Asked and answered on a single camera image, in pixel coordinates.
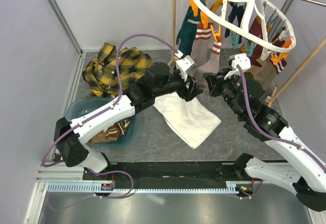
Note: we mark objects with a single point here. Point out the dark teal sock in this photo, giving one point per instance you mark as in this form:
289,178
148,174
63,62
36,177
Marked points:
187,32

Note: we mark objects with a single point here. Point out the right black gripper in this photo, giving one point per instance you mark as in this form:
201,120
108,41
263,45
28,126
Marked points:
215,82

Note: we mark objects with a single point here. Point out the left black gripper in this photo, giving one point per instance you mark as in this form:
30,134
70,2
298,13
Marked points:
188,94

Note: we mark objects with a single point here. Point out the aluminium corner post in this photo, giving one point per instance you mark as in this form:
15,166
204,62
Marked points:
64,24

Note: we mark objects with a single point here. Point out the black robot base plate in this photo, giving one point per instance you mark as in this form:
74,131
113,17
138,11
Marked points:
217,170

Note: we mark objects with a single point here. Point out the brown striped sock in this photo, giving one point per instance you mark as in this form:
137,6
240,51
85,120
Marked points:
108,135
122,126

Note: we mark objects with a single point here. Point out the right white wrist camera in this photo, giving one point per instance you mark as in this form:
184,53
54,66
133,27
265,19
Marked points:
236,60

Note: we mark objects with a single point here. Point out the grey sock maroon cuff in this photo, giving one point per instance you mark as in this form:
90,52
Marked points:
265,71

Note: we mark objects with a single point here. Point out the yellow plaid shirt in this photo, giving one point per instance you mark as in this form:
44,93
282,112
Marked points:
106,79

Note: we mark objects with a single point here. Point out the grey sock red stripes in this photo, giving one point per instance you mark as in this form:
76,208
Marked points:
200,47

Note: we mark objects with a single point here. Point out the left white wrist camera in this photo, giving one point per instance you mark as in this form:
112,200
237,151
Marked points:
184,64

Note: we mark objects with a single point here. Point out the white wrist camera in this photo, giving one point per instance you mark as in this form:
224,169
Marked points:
236,60
184,64

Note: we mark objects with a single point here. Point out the white towel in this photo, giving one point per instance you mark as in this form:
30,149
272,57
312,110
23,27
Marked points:
191,121

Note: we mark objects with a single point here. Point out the navy blue sock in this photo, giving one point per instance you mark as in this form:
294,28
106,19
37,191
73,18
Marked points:
236,12

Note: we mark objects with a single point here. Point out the mustard yellow sock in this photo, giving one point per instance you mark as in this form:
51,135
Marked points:
215,6

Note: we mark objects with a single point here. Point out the grey cable duct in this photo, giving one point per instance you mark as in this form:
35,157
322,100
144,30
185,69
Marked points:
101,188

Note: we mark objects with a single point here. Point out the maroon patterned sock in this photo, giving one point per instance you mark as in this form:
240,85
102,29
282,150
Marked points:
256,30

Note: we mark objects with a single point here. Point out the teal plastic basin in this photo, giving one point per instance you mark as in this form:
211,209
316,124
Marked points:
83,106

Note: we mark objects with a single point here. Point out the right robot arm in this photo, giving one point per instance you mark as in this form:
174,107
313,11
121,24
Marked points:
307,178

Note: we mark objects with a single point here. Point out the wooden clothes rack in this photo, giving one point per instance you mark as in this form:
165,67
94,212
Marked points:
275,94

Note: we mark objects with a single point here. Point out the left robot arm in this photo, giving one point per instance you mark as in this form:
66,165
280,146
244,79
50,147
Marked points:
72,136

